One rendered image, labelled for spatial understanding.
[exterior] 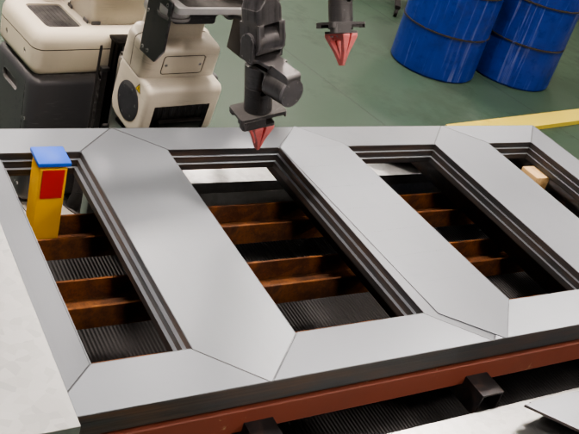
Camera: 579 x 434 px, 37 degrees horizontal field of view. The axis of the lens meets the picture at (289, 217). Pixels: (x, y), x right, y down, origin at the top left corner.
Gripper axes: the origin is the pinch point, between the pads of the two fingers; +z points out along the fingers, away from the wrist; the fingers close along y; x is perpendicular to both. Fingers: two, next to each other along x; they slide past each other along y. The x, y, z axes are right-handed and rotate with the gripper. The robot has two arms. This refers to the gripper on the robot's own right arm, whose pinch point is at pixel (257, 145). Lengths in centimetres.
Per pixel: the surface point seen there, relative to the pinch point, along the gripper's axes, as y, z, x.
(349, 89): 151, 132, 198
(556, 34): 293, 128, 200
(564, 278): 49, 17, -47
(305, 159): 10.8, 5.5, -2.0
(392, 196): 23.7, 8.5, -17.6
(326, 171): 13.5, 6.1, -7.0
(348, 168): 19.6, 7.6, -6.0
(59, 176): -42.4, -8.0, -5.5
